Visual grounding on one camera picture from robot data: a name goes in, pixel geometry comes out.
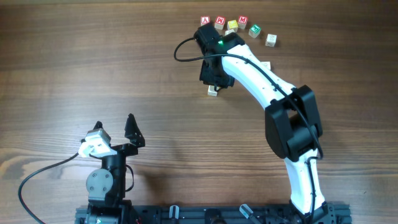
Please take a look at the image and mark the white block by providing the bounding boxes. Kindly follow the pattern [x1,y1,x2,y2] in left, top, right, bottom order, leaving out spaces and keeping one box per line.
[208,85,218,96]
[265,34,277,47]
[261,62,271,70]

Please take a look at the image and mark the blue sided block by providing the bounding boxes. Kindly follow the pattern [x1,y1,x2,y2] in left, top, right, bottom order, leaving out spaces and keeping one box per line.
[224,29,235,36]

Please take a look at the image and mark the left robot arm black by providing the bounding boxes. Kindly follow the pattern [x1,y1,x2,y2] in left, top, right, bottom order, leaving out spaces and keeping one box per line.
[75,114,145,224]

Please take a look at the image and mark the red letter W block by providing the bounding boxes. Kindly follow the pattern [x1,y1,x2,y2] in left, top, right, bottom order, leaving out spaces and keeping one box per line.
[214,16,226,30]

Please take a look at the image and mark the yellow top block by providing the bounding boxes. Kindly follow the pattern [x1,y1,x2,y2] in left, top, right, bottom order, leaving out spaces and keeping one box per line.
[227,20,239,32]

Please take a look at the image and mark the red letter A block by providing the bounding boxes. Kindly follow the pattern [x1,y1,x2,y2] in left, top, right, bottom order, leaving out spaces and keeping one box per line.
[200,16,210,26]

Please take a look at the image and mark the green top block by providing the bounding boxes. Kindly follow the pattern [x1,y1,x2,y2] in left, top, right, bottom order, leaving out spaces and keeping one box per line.
[249,24,261,39]

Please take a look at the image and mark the red letter M block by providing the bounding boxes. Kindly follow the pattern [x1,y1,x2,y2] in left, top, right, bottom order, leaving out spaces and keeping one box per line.
[237,16,248,29]

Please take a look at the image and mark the left camera cable black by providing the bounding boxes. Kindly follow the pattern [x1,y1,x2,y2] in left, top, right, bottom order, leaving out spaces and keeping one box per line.
[17,152,78,224]

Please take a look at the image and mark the camera cable black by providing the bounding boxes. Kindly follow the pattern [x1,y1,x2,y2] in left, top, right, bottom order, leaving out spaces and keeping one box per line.
[173,37,325,224]
[17,152,78,224]

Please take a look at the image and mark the right camera cable black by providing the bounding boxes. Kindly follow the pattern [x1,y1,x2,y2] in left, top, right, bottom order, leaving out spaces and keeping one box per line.
[173,37,325,224]

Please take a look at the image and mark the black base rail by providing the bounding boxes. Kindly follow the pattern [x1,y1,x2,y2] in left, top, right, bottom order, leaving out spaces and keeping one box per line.
[74,203,353,224]

